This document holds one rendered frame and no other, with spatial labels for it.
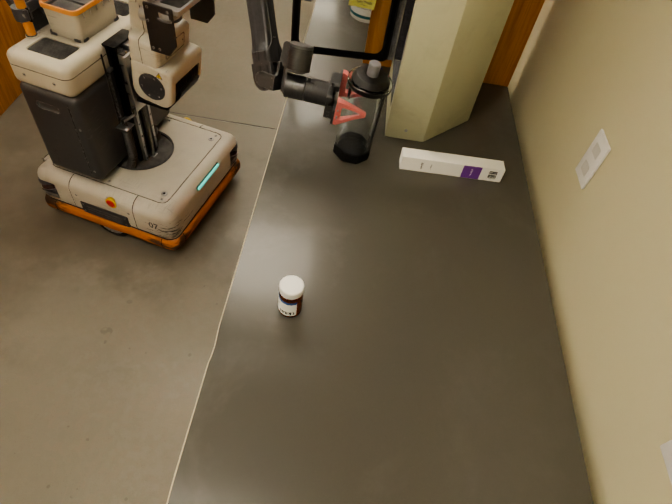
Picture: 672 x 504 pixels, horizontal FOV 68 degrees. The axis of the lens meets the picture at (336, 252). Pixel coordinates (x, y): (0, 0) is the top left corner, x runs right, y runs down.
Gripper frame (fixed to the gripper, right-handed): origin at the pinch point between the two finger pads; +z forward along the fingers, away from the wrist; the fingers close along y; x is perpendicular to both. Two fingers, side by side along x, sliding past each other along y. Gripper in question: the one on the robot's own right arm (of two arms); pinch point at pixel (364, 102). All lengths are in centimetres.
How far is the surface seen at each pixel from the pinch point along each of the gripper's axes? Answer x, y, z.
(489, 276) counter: 13, -35, 35
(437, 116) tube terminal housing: 7.8, 12.2, 21.3
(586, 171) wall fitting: -7, -16, 50
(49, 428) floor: 113, -61, -80
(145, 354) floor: 113, -28, -58
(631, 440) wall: 1, -72, 52
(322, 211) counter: 15.8, -23.6, -4.5
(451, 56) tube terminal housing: -10.5, 11.3, 18.5
